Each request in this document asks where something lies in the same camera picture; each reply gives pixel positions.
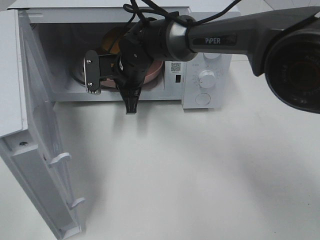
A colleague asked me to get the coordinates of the upper white power knob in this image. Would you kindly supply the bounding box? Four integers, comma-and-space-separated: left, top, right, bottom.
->
203, 53, 221, 61

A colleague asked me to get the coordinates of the white timer knob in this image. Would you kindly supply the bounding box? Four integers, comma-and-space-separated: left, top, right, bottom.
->
198, 70, 217, 89

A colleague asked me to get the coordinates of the glass microwave turntable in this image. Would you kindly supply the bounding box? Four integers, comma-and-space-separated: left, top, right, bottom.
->
69, 58, 85, 85

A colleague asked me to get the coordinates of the round white door button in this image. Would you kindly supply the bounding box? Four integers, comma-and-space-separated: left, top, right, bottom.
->
195, 93, 211, 106

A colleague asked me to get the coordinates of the burger with lettuce and cheese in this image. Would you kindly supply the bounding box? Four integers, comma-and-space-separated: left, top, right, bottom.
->
101, 27, 129, 54

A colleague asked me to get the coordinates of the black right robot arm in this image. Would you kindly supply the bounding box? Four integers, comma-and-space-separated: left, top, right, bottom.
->
99, 6, 320, 114

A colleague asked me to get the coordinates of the pink round plate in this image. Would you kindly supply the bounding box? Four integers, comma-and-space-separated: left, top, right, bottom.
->
101, 60, 164, 89

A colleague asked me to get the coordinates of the white microwave door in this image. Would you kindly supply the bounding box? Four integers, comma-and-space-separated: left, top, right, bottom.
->
0, 9, 85, 240

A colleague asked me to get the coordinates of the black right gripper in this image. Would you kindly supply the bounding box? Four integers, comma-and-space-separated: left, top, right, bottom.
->
98, 49, 153, 115

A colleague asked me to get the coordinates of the white microwave oven body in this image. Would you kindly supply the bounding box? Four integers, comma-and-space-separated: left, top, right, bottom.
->
8, 0, 232, 109

